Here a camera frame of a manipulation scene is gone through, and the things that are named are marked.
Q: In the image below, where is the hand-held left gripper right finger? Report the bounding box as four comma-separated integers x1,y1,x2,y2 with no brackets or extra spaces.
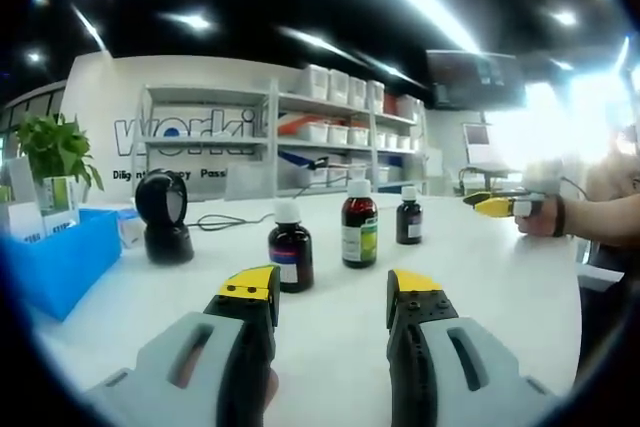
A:
387,268,559,427

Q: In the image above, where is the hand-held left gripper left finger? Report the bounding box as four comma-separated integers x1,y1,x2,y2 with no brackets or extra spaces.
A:
82,263,281,427

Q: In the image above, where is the small brown medicine bottle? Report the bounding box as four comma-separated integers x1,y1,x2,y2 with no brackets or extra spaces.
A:
395,186,424,246

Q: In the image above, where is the tall brown medicine bottle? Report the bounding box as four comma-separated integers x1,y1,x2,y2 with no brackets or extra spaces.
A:
341,179,380,270

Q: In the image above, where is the wide brown medicine bottle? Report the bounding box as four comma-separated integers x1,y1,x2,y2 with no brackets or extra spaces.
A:
268,200,315,294

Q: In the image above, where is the green white medicine box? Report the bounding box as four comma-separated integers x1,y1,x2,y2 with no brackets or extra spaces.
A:
42,176,81,216

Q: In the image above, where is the person's right hand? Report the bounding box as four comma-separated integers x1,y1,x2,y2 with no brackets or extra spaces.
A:
514,195,557,238

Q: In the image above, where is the person's left hand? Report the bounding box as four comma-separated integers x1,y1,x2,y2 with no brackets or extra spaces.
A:
264,366,280,411

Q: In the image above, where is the white display sign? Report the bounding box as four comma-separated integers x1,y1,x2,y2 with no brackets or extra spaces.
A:
462,122,491,164

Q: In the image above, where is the white table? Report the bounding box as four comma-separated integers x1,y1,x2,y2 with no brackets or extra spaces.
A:
29,191,586,427

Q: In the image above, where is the black round barcode scanner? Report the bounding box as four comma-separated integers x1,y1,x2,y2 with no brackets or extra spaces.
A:
134,168,195,265

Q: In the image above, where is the white paper sheet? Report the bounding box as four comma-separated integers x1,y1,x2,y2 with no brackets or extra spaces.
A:
577,262,626,293

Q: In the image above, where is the small white carton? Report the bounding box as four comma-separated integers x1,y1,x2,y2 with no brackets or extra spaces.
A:
118,209,146,250

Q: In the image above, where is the row of white storage bins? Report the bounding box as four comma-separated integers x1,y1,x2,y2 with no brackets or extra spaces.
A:
277,64,429,187

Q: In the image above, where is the curved ceiling light strip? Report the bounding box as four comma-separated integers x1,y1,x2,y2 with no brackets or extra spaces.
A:
359,0,482,54

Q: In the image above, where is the person's black clothing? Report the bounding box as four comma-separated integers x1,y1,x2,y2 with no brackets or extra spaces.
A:
574,244,640,383

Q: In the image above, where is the blue plastic bin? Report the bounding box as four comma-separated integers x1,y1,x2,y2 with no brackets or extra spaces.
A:
0,207,124,322

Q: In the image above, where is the grey metal shelving rack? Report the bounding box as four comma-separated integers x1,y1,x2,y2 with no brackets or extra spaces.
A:
139,77,431,198

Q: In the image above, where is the large white box blue lettering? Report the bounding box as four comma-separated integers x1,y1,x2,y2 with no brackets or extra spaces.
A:
0,200,46,243

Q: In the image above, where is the tall plain white box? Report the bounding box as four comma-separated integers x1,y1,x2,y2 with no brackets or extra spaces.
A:
5,156,37,203

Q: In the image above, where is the green potted plant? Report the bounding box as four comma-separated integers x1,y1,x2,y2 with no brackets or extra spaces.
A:
14,114,105,193

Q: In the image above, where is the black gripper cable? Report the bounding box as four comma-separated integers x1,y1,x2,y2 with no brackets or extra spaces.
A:
559,174,592,194

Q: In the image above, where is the black frame desk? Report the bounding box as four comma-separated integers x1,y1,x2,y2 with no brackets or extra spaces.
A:
457,164,526,196

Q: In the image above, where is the black wrist strap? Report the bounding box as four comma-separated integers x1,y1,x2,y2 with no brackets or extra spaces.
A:
551,194,567,239

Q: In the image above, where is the black scanner cable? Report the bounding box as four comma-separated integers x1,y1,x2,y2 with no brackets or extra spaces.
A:
195,213,276,233

